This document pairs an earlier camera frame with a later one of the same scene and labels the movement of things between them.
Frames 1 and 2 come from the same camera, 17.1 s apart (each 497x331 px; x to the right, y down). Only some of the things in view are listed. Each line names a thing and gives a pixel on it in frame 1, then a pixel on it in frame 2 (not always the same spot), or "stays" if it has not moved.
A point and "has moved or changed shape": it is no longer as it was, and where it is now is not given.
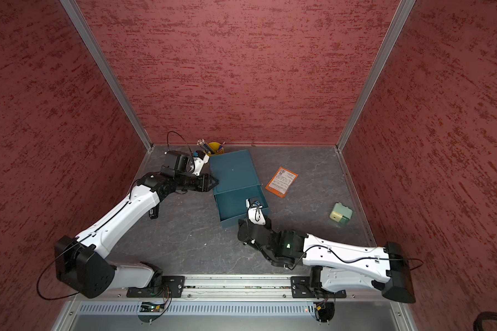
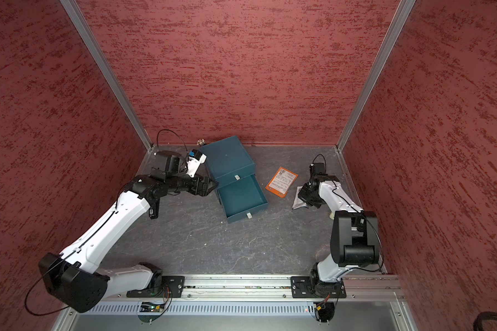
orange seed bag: x=281 y=181 stays
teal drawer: x=232 y=204 has moved or changed shape
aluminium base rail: x=235 y=289 stays
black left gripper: x=204 y=181 stays
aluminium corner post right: x=398 y=21 stays
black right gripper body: x=269 y=222 -> x=310 y=196
